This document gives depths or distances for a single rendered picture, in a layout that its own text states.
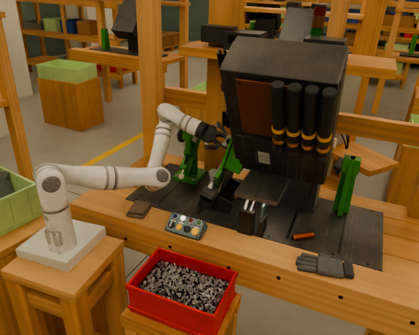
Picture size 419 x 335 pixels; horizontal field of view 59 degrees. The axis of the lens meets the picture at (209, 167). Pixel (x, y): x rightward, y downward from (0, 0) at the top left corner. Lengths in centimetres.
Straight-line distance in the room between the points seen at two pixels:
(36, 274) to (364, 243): 124
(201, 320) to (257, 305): 129
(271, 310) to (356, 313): 108
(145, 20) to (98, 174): 87
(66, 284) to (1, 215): 53
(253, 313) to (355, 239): 103
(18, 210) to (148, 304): 82
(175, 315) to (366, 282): 66
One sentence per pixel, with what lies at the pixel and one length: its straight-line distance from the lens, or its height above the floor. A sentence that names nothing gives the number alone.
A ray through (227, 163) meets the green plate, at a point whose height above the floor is 114.
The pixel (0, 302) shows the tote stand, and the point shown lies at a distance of 190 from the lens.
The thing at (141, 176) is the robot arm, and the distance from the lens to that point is 146.
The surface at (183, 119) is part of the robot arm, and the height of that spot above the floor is 126.
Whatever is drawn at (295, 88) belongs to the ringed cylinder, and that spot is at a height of 155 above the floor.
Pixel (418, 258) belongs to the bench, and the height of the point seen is 88.
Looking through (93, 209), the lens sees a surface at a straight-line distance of 169.
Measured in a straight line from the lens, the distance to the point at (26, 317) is 168.
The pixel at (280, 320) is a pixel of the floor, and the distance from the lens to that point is 244.
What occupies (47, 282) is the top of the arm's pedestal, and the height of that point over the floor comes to 85.
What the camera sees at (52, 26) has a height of 95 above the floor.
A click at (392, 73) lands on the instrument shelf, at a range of 155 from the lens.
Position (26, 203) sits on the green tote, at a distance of 185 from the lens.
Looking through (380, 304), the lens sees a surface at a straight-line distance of 141.
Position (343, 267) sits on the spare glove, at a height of 92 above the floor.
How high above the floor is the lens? 181
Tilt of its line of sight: 27 degrees down
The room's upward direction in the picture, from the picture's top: 2 degrees clockwise
